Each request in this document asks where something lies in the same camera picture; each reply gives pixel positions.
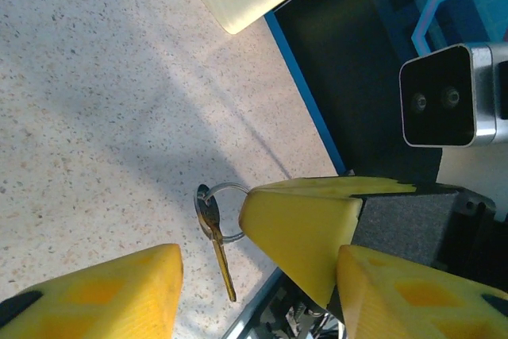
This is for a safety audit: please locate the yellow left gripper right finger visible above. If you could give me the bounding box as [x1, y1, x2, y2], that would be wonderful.
[337, 245, 508, 339]

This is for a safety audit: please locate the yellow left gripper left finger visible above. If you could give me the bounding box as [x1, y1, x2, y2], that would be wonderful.
[0, 243, 183, 339]

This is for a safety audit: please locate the brass key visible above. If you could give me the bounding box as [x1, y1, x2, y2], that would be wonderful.
[197, 195, 238, 303]

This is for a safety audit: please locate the silver key ring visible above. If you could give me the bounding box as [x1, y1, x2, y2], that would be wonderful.
[194, 182, 252, 243]

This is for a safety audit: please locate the blue table border strip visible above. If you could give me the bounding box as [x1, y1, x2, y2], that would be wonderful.
[264, 11, 347, 175]

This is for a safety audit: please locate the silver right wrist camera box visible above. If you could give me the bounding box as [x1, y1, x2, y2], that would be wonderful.
[398, 42, 508, 148]

